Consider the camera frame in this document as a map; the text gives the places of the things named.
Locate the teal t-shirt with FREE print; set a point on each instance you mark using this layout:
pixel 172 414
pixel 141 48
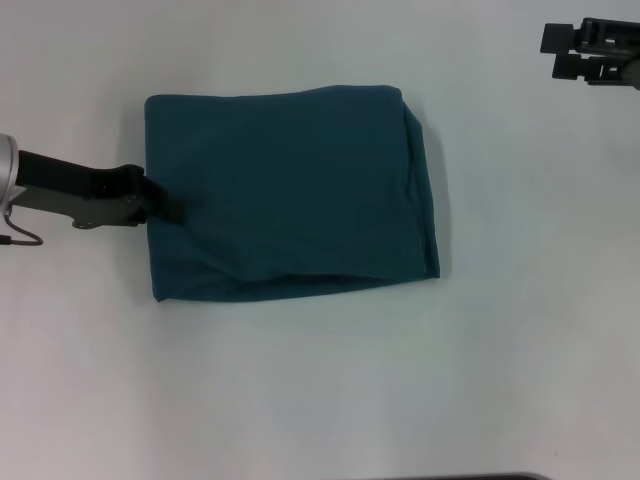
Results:
pixel 290 195

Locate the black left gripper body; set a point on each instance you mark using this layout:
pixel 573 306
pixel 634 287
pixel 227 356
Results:
pixel 75 195

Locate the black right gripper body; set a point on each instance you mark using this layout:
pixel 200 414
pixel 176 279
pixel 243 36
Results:
pixel 615 52

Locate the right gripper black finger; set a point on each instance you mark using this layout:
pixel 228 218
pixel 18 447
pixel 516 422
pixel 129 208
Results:
pixel 559 37
pixel 570 66

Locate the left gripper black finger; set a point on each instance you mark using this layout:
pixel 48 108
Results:
pixel 165 202

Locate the dark robot torso edge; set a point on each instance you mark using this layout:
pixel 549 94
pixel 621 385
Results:
pixel 490 477

